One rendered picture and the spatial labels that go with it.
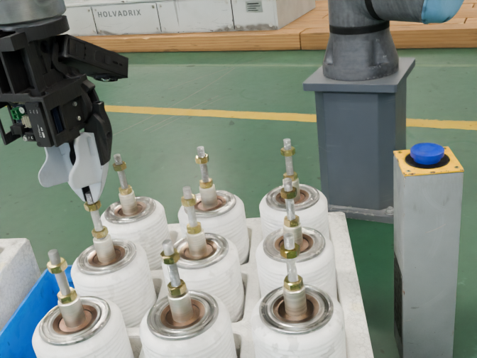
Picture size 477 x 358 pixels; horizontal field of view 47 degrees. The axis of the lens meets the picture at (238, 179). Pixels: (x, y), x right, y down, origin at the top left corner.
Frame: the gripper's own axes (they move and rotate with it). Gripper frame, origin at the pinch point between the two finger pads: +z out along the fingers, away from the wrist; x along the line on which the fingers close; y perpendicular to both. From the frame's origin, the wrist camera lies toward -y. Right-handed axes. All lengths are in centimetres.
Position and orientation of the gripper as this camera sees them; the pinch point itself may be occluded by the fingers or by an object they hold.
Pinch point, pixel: (91, 187)
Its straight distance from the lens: 67.5
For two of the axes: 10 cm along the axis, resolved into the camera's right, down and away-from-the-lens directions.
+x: 9.2, 0.5, -3.8
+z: 1.3, 8.9, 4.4
